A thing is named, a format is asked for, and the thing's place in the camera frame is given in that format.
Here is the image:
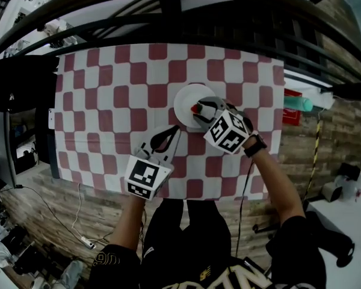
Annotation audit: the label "white power strip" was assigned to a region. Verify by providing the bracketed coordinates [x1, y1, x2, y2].
[80, 235, 97, 250]

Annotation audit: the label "teal water bottle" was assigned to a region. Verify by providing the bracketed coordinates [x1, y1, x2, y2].
[283, 96, 314, 113]

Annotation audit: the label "person's right forearm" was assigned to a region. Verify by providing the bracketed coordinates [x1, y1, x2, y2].
[245, 132, 307, 231]

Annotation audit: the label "person's black printed shirt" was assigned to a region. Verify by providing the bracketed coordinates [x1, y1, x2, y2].
[89, 214, 327, 289]

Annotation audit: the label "white round plate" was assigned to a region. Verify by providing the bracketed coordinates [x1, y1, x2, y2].
[173, 83, 220, 130]

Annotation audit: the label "black wristwatch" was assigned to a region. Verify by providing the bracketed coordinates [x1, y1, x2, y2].
[243, 134, 268, 158]

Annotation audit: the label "red white checkered tablecloth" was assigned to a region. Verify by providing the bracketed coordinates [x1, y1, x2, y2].
[49, 42, 286, 201]

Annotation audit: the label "person's black trousers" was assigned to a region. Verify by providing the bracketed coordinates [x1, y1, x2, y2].
[143, 198, 233, 266]

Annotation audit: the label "white side table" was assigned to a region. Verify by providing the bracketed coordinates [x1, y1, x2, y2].
[306, 196, 361, 289]

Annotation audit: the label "black chair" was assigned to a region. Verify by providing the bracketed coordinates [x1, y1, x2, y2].
[0, 60, 60, 166]

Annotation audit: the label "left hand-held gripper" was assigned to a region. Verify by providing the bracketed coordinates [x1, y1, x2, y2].
[124, 125, 182, 201]

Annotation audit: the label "dark railing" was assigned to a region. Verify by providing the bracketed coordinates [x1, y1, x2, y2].
[0, 0, 361, 93]

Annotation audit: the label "yellow black striped tape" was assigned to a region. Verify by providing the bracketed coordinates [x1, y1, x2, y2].
[302, 113, 323, 199]

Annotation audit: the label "person's left forearm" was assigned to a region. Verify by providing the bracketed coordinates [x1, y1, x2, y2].
[108, 194, 148, 252]

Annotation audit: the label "white power cable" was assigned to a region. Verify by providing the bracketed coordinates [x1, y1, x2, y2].
[71, 182, 88, 240]

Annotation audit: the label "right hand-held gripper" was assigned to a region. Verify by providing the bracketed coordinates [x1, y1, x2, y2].
[193, 96, 254, 155]

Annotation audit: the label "red box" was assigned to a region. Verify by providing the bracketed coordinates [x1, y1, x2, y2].
[282, 88, 303, 126]

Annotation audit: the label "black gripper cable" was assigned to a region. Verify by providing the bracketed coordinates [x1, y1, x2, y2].
[235, 158, 255, 257]

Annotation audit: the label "white flat device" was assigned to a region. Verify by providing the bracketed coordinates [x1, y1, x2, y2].
[47, 107, 57, 131]

